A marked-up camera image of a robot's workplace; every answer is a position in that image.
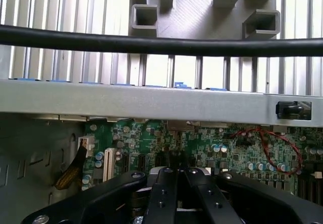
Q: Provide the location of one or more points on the white power connector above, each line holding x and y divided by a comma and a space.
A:
85, 144

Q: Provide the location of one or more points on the green motherboard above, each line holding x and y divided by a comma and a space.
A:
202, 145

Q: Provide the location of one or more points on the blue plastic case clip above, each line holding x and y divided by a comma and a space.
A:
216, 89
180, 85

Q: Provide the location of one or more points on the grey metal PC case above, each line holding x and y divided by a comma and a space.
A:
151, 103

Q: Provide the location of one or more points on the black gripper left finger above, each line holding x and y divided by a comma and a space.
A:
161, 198

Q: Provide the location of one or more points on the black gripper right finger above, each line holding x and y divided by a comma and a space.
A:
212, 196

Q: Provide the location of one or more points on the grey 3D-printed parts rack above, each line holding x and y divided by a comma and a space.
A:
186, 9

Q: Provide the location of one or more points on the white expansion slot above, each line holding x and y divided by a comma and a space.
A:
108, 164

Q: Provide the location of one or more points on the black expansion slot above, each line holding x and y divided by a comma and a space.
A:
125, 162
141, 164

